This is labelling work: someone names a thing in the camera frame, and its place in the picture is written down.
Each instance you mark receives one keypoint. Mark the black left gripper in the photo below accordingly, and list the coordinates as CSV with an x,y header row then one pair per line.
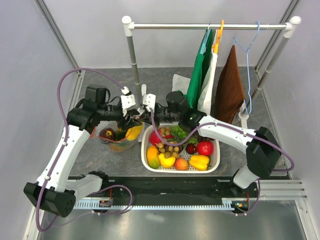
x,y
130,121

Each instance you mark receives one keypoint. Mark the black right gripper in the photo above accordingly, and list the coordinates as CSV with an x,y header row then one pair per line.
x,y
157,123

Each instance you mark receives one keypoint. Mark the orange toy pineapple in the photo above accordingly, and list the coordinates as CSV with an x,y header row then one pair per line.
x,y
120,144

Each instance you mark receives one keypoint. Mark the clear zip bag orange zipper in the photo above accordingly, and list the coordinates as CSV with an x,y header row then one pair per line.
x,y
113,125

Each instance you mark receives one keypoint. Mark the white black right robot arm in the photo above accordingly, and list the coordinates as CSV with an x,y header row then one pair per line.
x,y
260,146

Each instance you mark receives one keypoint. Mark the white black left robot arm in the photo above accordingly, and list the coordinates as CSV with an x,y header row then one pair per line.
x,y
51,192

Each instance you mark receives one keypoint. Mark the green grape bunch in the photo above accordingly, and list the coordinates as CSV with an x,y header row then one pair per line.
x,y
180,135

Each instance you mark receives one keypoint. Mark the white grey garment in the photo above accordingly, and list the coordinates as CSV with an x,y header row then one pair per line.
x,y
181,83

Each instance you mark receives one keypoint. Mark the pink dragon fruit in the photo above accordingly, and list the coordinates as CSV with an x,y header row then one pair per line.
x,y
157,138

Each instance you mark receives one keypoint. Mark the dark purple grapes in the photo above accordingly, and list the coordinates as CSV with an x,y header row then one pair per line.
x,y
204,139

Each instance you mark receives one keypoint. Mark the brown longan bunch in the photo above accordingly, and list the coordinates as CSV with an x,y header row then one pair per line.
x,y
168,150

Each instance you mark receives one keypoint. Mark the green yellow mango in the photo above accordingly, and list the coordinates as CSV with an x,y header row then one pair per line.
x,y
152,155

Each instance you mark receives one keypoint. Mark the small dark red plum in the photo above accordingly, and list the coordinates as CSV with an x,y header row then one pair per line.
x,y
191,149

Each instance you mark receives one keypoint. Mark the red bell pepper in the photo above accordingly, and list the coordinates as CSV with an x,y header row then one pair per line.
x,y
205,148

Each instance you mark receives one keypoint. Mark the yellow pear fruit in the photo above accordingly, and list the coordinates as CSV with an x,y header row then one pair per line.
x,y
166,162

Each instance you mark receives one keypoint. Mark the green shirt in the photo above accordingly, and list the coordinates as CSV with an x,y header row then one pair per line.
x,y
201,65

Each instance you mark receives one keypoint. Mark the peach fruit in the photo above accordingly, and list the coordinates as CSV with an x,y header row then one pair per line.
x,y
181,164

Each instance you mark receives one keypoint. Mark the yellow bell pepper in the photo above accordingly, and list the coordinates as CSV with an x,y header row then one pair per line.
x,y
199,162

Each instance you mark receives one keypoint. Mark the brown towel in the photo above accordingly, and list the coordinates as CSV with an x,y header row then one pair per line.
x,y
229,93

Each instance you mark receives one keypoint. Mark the white plastic fruit basket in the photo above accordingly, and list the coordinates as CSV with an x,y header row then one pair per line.
x,y
214,158

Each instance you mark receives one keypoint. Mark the light blue hanger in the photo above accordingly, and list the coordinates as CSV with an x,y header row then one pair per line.
x,y
204,41

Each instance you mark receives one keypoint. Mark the orange plastic hanger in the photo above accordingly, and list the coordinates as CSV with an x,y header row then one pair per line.
x,y
215,46

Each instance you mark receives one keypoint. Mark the silver white clothes rack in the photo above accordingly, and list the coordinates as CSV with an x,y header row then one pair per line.
x,y
288,29

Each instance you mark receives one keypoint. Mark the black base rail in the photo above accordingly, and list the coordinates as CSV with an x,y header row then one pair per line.
x,y
175,190

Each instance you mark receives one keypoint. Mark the blue wire hanger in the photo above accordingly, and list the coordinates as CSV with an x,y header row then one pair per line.
x,y
248,105

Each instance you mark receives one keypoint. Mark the white cable duct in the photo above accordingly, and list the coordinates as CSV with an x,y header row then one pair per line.
x,y
99,204

